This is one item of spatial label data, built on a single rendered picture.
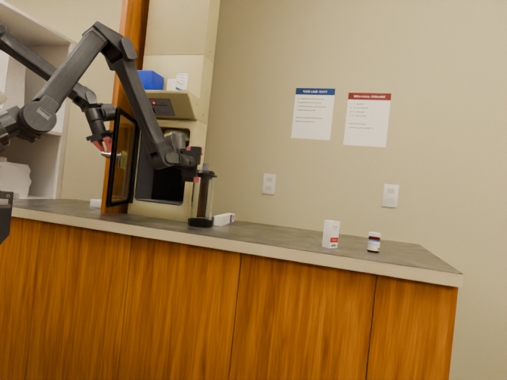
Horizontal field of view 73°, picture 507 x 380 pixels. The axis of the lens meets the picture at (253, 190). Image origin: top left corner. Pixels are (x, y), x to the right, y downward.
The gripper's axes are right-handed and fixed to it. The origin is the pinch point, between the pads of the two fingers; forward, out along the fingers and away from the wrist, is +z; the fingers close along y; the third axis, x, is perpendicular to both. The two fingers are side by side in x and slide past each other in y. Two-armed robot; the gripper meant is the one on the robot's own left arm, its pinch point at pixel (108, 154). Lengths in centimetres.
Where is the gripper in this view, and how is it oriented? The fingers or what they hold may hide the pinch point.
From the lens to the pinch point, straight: 156.5
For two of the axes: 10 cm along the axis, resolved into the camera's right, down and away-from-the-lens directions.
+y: -9.4, 3.3, -1.0
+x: 1.1, 0.3, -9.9
